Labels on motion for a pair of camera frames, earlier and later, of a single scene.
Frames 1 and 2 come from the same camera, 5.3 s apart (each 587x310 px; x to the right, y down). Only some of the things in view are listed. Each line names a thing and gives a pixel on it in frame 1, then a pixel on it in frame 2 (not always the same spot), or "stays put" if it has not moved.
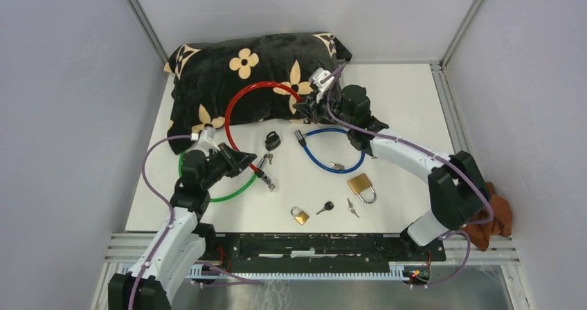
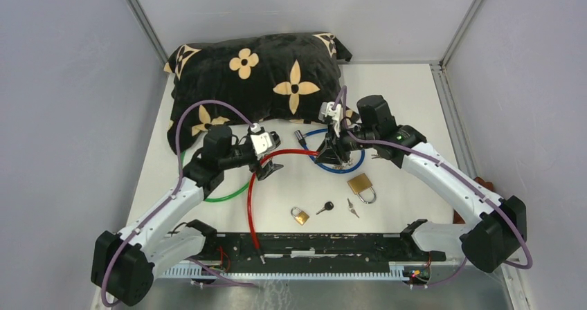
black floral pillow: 249,80 stays put
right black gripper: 310,107 → 329,153
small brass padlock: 300,216 stays put
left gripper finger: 241,157 → 267,169
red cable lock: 239,89 → 290,151
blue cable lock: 300,137 stays put
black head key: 329,205 stays put
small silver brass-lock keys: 351,208 stays put
